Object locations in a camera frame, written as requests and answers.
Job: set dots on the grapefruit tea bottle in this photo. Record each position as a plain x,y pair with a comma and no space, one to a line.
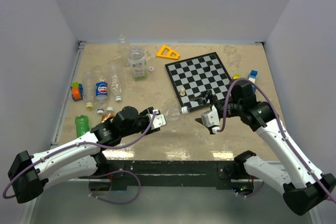
137,62

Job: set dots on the blue white slim bottle cap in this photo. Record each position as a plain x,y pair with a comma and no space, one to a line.
185,110

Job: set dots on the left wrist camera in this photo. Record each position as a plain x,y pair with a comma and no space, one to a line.
158,120

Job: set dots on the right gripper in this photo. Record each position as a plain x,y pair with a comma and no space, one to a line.
205,97

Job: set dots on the black table front rail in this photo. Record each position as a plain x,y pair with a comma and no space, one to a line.
219,174

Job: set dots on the yellow triangle toy far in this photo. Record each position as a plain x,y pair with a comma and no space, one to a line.
166,52

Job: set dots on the blue toy blocks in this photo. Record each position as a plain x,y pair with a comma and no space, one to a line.
252,76

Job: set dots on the chessboard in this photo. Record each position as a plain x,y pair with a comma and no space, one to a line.
191,74

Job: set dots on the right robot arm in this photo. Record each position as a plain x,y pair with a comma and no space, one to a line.
301,184

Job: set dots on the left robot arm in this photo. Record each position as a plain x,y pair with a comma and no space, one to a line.
31,174

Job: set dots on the clear Pocari bottle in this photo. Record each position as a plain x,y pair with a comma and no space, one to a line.
123,47

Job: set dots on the green plastic bottle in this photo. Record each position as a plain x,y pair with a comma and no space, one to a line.
82,125

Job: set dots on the clear bottle yellow cap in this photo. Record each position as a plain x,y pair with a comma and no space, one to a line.
88,89

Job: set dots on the colourful toy car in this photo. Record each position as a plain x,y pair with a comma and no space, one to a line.
76,91

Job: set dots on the white chess piece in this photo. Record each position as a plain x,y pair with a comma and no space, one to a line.
182,92

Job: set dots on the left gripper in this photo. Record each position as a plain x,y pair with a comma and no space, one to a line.
144,114

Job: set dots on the Pepsi label bottle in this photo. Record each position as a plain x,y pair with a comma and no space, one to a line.
101,86

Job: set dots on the clear slim bottle white cap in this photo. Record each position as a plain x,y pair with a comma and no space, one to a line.
173,114

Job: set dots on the red label tea bottle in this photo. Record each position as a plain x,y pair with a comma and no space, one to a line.
108,115

